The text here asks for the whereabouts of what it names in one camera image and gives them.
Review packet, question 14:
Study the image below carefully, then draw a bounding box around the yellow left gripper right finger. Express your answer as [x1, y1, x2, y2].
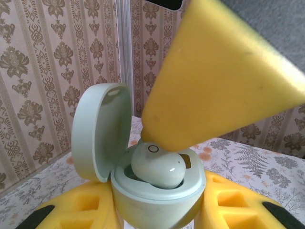
[195, 170, 293, 229]

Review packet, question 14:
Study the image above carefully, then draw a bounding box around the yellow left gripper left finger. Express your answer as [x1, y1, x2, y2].
[21, 180, 123, 229]

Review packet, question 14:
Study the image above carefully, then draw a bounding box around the mint green earbud charging case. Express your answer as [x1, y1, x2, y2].
[71, 83, 206, 229]

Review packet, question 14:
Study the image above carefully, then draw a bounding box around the floral printed tablecloth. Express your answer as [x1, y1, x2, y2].
[0, 116, 305, 229]

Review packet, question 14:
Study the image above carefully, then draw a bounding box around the aluminium corner post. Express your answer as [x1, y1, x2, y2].
[116, 0, 143, 118]

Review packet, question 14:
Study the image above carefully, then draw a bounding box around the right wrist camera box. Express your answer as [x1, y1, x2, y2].
[144, 0, 184, 12]

